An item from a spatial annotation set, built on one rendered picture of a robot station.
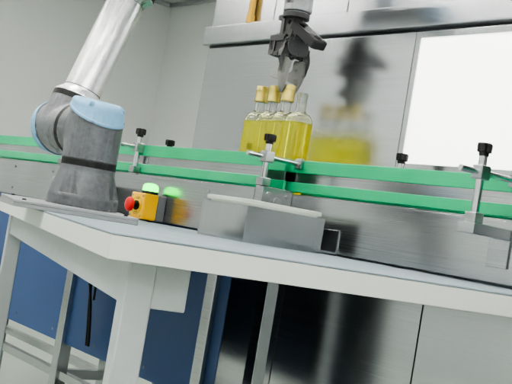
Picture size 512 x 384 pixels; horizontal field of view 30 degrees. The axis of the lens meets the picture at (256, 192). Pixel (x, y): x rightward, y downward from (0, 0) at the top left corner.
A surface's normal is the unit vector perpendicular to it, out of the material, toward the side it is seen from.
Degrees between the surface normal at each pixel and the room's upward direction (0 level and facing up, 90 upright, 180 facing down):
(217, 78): 90
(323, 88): 90
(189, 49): 90
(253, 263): 90
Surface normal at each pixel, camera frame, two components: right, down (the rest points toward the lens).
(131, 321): 0.35, 0.03
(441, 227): -0.77, -0.15
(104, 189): 0.75, -0.18
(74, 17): 0.61, 0.07
